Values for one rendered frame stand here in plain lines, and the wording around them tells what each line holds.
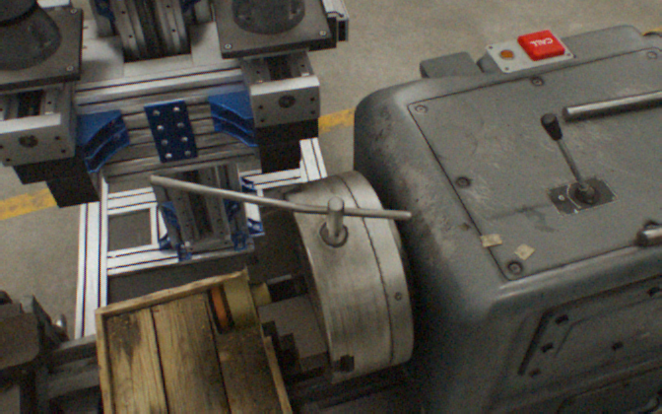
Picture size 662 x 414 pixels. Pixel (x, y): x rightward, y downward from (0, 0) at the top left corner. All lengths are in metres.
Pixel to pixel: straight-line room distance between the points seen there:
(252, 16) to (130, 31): 0.28
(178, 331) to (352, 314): 0.45
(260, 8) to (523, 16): 2.33
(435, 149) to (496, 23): 2.48
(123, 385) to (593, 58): 0.98
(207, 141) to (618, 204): 0.92
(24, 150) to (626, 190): 1.06
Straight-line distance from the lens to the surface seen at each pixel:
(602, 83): 1.19
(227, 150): 1.58
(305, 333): 0.99
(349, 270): 0.92
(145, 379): 1.25
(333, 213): 0.86
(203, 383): 1.22
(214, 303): 1.03
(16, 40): 1.41
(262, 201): 0.86
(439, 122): 1.06
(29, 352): 1.18
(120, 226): 2.34
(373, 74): 3.09
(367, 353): 0.98
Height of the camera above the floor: 1.98
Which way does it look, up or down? 50 degrees down
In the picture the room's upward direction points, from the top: 1 degrees counter-clockwise
